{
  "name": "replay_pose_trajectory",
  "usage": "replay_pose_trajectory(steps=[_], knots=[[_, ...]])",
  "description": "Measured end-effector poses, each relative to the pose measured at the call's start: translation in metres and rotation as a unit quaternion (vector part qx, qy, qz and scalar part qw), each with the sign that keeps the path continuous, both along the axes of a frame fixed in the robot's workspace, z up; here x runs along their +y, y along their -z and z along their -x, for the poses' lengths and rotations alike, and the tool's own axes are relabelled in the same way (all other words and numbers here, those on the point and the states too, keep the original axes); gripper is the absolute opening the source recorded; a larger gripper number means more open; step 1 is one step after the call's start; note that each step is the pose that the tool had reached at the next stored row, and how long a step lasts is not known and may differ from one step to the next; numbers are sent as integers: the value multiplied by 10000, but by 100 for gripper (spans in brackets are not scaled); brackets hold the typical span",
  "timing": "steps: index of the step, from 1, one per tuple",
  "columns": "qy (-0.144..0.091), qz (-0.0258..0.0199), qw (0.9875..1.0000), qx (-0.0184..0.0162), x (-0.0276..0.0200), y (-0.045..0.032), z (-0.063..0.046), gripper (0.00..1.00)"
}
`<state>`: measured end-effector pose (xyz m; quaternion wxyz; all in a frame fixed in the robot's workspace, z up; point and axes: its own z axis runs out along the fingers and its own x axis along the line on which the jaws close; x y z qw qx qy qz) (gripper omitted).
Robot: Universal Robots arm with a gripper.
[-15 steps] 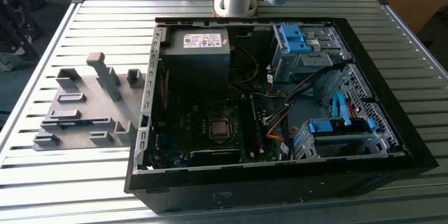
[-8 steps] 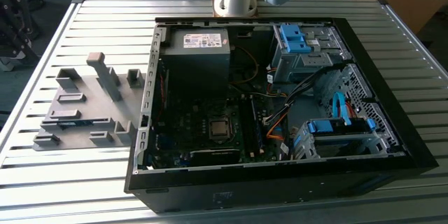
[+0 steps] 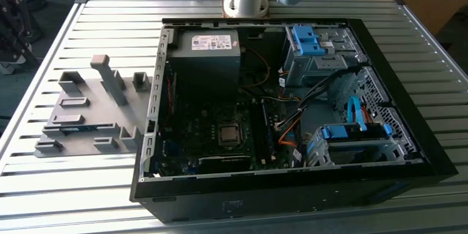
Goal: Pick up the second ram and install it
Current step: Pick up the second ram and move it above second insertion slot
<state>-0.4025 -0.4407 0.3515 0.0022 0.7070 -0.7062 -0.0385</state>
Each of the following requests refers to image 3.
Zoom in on blue RAM stick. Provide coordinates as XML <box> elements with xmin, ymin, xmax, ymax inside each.
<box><xmin>59</xmin><ymin>125</ymin><xmax>101</xmax><ymax>134</ymax></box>

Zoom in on black PC case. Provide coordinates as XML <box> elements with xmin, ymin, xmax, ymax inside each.
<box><xmin>130</xmin><ymin>17</ymin><xmax>461</xmax><ymax>224</ymax></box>

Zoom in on grey metal drive cage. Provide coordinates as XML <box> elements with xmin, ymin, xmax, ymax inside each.
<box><xmin>283</xmin><ymin>25</ymin><xmax>367</xmax><ymax>87</ymax></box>

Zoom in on CPU socket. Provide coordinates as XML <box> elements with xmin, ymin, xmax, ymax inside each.
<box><xmin>217</xmin><ymin>123</ymin><xmax>246</xmax><ymax>149</ymax></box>

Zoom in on black graphics card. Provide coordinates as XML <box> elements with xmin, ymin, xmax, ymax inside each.
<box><xmin>198</xmin><ymin>153</ymin><xmax>254</xmax><ymax>175</ymax></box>

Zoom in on grey parts rack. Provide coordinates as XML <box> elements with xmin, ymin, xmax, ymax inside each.
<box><xmin>34</xmin><ymin>54</ymin><xmax>155</xmax><ymax>159</ymax></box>

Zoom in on blue drive carrier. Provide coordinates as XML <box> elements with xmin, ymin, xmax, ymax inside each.
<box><xmin>291</xmin><ymin>25</ymin><xmax>327</xmax><ymax>56</ymax></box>

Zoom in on green motherboard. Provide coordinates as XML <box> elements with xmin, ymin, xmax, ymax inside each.
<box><xmin>157</xmin><ymin>98</ymin><xmax>307</xmax><ymax>176</ymax></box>

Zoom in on black metal stand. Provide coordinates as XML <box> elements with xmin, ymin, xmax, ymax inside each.
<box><xmin>0</xmin><ymin>0</ymin><xmax>42</xmax><ymax>75</ymax></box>

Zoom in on silver CPU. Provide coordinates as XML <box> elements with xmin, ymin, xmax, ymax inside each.
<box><xmin>221</xmin><ymin>127</ymin><xmax>242</xmax><ymax>144</ymax></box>

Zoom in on blue flat data cable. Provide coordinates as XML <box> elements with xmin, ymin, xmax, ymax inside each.
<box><xmin>346</xmin><ymin>95</ymin><xmax>370</xmax><ymax>133</ymax></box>

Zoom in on black cable bundle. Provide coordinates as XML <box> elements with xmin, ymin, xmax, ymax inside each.
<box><xmin>275</xmin><ymin>66</ymin><xmax>359</xmax><ymax>132</ymax></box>

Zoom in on grey metal disk bay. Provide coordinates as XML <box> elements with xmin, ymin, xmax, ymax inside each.
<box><xmin>305</xmin><ymin>123</ymin><xmax>426</xmax><ymax>168</ymax></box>

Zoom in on red black twisted wire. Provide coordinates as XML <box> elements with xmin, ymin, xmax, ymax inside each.
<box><xmin>166</xmin><ymin>76</ymin><xmax>177</xmax><ymax>128</ymax></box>

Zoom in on thin orange wire loop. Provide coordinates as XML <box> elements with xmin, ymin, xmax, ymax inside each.
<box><xmin>239</xmin><ymin>48</ymin><xmax>273</xmax><ymax>89</ymax></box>

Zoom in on orange yellow power wires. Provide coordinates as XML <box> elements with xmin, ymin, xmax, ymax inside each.
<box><xmin>278</xmin><ymin>115</ymin><xmax>306</xmax><ymax>146</ymax></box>

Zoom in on blue disk carrier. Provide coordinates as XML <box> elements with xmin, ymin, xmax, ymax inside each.
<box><xmin>322</xmin><ymin>124</ymin><xmax>395</xmax><ymax>140</ymax></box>

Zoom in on grey power supply unit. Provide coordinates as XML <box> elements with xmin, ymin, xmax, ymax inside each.
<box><xmin>166</xmin><ymin>30</ymin><xmax>243</xmax><ymax>94</ymax></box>

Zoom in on black RAM slot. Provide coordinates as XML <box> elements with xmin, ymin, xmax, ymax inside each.
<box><xmin>255</xmin><ymin>99</ymin><xmax>270</xmax><ymax>164</ymax></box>

